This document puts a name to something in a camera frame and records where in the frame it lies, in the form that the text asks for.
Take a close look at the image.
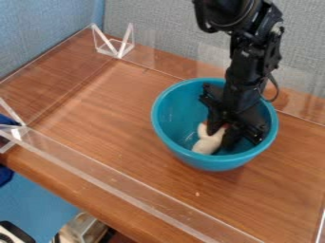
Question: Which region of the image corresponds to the black and white device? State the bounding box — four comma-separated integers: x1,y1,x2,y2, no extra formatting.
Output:
0,221,36,243

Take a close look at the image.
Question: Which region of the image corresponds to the blue plastic bowl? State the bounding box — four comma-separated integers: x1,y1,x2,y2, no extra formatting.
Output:
151,78,279,172

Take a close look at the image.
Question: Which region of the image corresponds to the clear acrylic back barrier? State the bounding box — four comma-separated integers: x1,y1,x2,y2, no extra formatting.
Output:
100,28,325,126

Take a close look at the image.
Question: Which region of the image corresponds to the clear acrylic left bracket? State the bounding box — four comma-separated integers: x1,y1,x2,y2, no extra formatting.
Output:
0,98,25,154

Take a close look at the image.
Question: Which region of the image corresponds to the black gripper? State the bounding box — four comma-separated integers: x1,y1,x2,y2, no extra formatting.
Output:
199,73,269,150

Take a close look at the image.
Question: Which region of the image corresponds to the white and orange toy mushroom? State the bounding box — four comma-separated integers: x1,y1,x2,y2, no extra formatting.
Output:
191,122,227,155

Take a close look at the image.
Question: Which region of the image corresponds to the clear acrylic front barrier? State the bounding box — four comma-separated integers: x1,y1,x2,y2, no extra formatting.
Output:
0,126,263,243

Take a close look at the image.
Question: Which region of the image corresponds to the black cable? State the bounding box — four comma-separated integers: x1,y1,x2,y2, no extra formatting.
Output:
262,72,282,103

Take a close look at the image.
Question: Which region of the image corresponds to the grey metal box below table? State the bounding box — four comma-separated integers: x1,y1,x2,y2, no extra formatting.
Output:
49,212,108,243

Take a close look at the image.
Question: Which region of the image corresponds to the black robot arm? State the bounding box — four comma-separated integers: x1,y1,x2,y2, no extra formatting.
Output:
191,0,285,150

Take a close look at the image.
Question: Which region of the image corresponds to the blue object at left edge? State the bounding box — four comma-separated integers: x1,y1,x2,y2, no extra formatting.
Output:
0,113,21,188

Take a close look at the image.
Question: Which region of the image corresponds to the clear acrylic barrier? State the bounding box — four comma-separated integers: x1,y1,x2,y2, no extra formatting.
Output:
100,28,325,126
0,126,263,243

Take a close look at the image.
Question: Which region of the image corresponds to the clear acrylic corner bracket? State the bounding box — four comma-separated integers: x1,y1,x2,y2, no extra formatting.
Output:
89,23,135,59

